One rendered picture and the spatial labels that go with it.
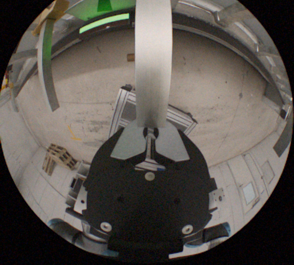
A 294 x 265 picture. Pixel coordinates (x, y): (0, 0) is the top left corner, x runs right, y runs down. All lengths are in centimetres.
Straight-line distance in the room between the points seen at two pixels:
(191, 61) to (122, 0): 89
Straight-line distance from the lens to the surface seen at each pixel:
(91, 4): 28
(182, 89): 102
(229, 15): 32
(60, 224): 53
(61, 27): 39
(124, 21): 28
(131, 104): 81
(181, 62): 99
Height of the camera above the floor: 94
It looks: 59 degrees down
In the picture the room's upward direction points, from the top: 174 degrees counter-clockwise
